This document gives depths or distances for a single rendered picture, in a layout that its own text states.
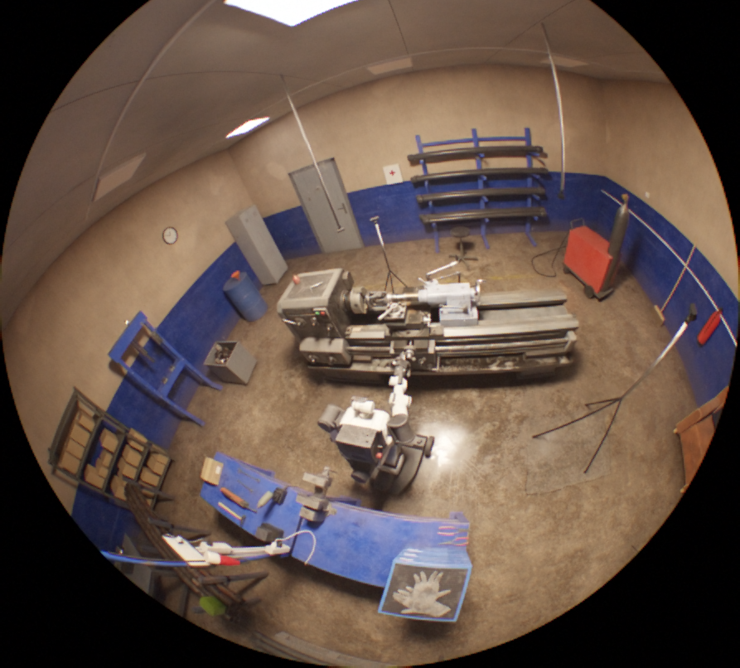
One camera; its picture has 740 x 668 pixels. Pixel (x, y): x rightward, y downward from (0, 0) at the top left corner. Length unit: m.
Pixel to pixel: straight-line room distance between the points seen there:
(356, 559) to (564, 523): 1.89
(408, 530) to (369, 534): 0.25
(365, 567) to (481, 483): 1.33
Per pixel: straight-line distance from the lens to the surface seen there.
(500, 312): 2.47
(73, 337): 4.32
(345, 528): 1.77
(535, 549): 2.75
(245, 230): 5.24
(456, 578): 1.33
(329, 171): 4.99
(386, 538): 1.71
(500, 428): 2.65
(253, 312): 4.93
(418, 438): 2.34
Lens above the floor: 2.51
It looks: 39 degrees down
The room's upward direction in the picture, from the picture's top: 21 degrees counter-clockwise
